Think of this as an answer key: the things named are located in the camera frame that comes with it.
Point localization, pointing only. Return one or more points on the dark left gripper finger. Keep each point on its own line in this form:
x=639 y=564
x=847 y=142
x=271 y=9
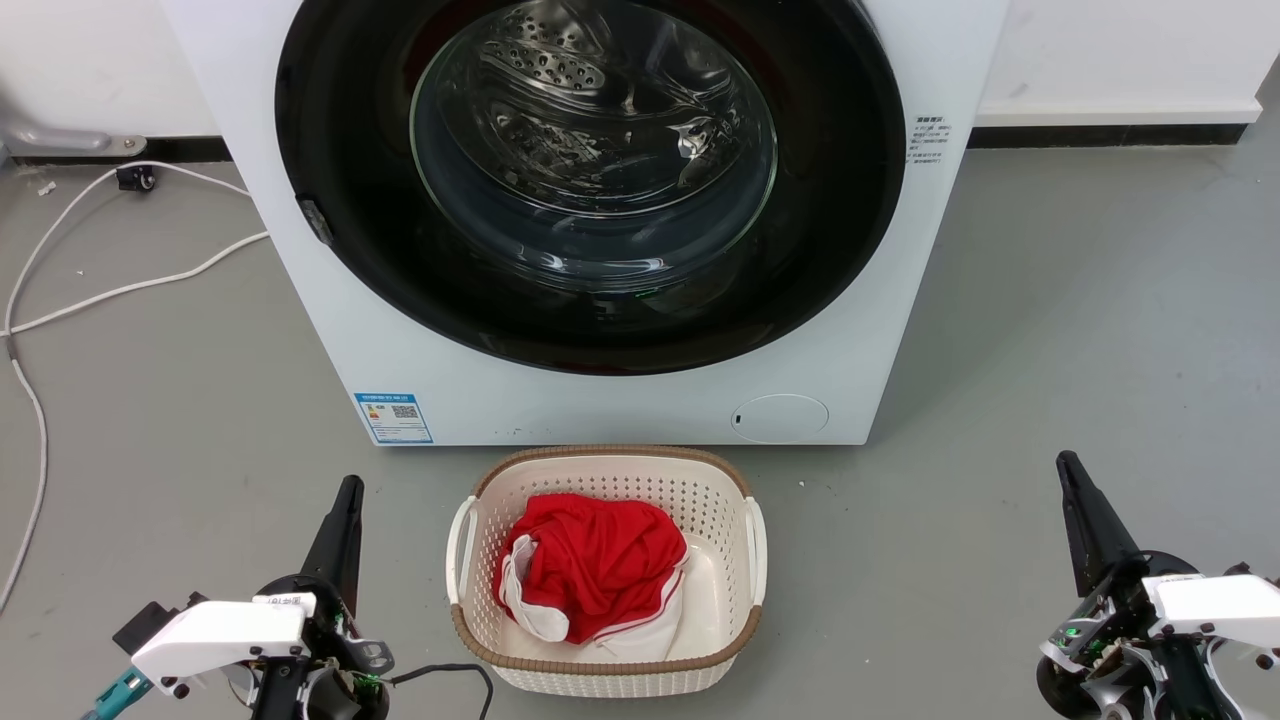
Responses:
x=340 y=545

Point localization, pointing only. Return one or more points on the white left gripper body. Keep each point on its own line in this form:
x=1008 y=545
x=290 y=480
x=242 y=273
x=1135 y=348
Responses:
x=220 y=635

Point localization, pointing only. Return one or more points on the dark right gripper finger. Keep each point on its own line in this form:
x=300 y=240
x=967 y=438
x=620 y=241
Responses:
x=1090 y=530

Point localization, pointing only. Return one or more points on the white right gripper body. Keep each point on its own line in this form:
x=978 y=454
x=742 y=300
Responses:
x=1220 y=610

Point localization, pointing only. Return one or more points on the black round glass washer door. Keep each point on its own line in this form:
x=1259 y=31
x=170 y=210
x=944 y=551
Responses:
x=340 y=120

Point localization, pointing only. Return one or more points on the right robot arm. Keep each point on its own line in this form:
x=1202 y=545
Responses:
x=1185 y=690

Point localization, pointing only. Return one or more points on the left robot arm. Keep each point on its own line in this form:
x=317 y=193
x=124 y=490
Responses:
x=275 y=695

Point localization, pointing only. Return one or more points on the silver metal door hinge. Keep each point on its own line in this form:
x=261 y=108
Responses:
x=317 y=222

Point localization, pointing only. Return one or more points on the white front-load washing machine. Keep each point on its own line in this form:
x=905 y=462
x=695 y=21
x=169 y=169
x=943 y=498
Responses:
x=650 y=405

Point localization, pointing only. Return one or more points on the blue energy label sticker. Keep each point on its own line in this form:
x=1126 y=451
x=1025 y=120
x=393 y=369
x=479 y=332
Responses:
x=393 y=418

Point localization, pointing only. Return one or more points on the red and white garment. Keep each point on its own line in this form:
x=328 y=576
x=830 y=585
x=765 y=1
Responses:
x=590 y=560

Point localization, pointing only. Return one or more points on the round white filter cover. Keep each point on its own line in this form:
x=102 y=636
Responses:
x=780 y=418

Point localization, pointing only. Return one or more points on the cream plastic laundry basket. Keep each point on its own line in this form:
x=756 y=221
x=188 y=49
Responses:
x=720 y=480

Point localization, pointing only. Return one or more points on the black baseboard strip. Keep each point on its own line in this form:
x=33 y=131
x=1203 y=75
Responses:
x=190 y=150
x=1100 y=136

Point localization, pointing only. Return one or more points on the small black caster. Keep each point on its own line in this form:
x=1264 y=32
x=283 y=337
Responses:
x=136 y=179

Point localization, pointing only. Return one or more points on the white text sticker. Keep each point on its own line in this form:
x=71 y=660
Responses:
x=929 y=140

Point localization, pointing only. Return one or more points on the perforated steel washer drum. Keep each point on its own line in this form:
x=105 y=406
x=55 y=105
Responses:
x=560 y=60

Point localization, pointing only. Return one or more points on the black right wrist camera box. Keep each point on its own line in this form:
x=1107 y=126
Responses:
x=1237 y=569

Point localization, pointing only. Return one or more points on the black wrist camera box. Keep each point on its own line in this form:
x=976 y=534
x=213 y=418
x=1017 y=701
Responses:
x=140 y=625
x=1237 y=569

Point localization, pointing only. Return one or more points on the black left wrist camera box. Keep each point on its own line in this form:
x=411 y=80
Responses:
x=140 y=625

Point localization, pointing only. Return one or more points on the teal left camera connector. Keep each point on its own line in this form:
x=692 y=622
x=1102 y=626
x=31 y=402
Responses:
x=120 y=692

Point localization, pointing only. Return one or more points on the white wall ledge trim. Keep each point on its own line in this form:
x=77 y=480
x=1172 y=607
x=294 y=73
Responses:
x=1120 y=112

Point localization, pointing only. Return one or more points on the grey metal pipe bracket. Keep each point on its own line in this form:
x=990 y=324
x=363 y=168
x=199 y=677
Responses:
x=60 y=138

